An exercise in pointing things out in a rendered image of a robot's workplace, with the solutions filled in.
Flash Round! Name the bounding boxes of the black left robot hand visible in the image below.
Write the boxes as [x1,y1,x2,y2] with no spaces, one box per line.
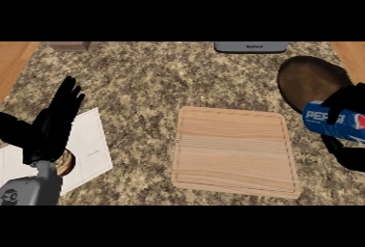
[0,75,87,167]

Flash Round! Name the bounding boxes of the blue soda can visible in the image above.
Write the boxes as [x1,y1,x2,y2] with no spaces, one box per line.
[301,99,365,145]

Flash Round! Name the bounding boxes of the dark grey appliance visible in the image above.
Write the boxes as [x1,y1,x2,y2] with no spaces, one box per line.
[212,41,291,55]

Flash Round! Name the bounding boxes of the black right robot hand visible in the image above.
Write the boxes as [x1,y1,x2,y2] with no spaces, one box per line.
[319,82,365,174]

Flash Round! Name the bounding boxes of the brown round wooden disc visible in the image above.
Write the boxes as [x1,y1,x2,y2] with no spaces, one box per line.
[54,149,76,178]

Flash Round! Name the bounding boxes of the light wooden cutting board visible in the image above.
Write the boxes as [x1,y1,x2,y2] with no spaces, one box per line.
[171,105,302,200]

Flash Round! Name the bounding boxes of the dark brown round pan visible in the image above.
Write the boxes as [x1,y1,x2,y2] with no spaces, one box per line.
[274,55,356,116]

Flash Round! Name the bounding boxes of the white rectangular placemat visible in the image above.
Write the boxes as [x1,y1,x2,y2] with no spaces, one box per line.
[0,107,113,198]

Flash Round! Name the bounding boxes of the brown wooden box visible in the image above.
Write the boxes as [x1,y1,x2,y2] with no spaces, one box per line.
[45,41,91,53]

